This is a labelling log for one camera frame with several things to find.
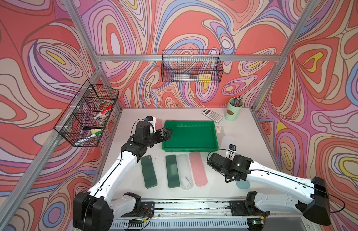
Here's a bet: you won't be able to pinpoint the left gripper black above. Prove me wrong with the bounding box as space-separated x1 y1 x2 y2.
142 126 172 148

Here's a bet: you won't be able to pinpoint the clear frosted pencil case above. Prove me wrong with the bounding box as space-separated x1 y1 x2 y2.
220 135 236 156

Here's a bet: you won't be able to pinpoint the light blue pencil case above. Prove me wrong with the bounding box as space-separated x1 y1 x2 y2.
236 181 250 190

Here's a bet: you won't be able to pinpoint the clear box with barcode label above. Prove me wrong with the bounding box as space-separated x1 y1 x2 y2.
216 126 224 134

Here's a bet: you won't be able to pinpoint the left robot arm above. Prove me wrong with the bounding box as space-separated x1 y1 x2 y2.
72 116 173 231

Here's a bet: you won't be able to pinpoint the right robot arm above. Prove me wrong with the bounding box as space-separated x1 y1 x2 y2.
207 152 331 226

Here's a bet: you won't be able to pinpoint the pink pencil case far left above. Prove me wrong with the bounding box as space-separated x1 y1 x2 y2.
155 118 163 131

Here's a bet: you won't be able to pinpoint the pink pencil case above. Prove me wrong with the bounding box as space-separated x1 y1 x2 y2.
155 118 163 131
189 152 208 187

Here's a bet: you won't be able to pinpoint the pink pencil case front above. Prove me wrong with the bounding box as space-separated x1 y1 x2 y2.
189 152 208 187

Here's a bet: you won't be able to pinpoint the green plastic storage tray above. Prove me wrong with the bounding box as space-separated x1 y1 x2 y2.
162 120 219 153

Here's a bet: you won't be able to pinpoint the white translucent pencil case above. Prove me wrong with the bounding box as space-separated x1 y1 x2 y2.
177 154 194 190

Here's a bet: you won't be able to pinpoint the dark green pencil case right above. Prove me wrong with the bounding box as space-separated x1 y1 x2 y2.
166 155 180 189

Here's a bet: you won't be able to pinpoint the dark green pencil case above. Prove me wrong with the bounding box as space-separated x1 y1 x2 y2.
141 155 157 189
166 155 180 189

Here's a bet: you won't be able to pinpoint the dark green pencil case left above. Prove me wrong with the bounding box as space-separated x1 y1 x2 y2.
141 155 157 189

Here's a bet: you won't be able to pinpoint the clear box in back basket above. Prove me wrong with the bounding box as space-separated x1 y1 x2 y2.
173 74 199 82

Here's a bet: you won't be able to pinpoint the white calculator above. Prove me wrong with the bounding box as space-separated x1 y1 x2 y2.
201 108 223 123

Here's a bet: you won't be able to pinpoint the mint green pen cup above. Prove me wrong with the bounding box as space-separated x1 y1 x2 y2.
224 98 243 121

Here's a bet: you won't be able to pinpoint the red marker in basket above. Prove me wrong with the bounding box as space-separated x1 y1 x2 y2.
96 105 113 117

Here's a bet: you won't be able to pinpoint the pens in cup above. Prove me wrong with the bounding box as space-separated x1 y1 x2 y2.
231 96 243 107

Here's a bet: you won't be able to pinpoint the yellow item in back basket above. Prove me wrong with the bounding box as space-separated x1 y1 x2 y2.
198 74 212 83

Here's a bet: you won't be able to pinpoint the green white marker in basket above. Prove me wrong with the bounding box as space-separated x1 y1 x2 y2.
74 130 102 146

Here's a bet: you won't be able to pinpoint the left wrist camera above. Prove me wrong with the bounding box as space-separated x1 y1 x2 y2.
144 116 157 133

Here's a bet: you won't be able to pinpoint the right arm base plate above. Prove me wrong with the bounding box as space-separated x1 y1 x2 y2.
227 201 270 217

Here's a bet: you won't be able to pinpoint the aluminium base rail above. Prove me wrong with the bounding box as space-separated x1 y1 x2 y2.
108 199 319 231

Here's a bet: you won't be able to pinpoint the black wire basket back wall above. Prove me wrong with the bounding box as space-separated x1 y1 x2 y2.
161 48 224 83

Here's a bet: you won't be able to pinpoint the black wire basket wall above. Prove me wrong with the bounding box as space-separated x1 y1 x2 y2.
161 48 224 83
54 80 119 147

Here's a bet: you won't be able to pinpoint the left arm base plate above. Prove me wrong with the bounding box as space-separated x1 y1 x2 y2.
121 201 155 218

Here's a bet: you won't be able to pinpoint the black wire basket left wall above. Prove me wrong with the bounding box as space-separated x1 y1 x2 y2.
54 80 119 147

